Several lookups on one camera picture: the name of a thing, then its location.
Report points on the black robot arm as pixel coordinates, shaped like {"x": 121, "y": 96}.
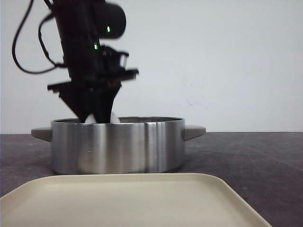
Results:
{"x": 102, "y": 10}

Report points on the stainless steel pot grey handles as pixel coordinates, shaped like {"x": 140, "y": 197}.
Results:
{"x": 133, "y": 145}

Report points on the cream plastic tray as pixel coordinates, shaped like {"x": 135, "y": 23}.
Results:
{"x": 127, "y": 200}

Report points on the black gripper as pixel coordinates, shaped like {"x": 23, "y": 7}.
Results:
{"x": 90, "y": 63}

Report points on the panda bun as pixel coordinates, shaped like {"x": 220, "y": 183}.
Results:
{"x": 113, "y": 118}

